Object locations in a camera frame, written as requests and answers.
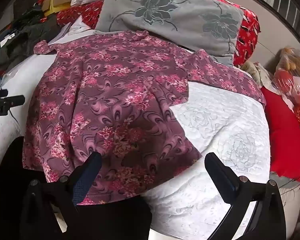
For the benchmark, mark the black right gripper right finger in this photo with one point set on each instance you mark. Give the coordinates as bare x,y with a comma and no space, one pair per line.
268,218

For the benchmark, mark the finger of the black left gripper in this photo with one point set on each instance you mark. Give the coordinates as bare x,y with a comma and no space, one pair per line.
15,101

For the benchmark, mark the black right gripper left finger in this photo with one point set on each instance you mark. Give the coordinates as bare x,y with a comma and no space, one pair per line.
65,194

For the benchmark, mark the purple pink floral shirt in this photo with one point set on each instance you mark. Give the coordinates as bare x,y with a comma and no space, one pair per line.
112,94

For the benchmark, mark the dark clothes pile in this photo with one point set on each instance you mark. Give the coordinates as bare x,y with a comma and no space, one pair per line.
18,40

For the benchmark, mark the red cushion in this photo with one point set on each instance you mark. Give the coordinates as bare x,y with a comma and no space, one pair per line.
284,135

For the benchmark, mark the white quilted bedspread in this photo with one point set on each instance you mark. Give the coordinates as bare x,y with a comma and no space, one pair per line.
233,126

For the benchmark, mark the white folded paper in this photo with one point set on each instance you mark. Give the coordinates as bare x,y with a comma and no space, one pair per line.
71,29

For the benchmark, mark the cardboard box with yellow tape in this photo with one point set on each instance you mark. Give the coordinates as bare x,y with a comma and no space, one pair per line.
53,6

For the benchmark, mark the red patterned pillow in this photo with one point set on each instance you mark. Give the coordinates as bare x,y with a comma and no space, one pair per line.
247,35

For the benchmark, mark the beige patterned cloth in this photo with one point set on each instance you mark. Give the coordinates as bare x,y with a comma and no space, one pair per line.
260,75

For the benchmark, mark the doll in plastic bag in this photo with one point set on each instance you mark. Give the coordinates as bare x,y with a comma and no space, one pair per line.
287,79

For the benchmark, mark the grey floral pillow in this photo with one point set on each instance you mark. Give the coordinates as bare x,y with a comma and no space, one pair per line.
210,25

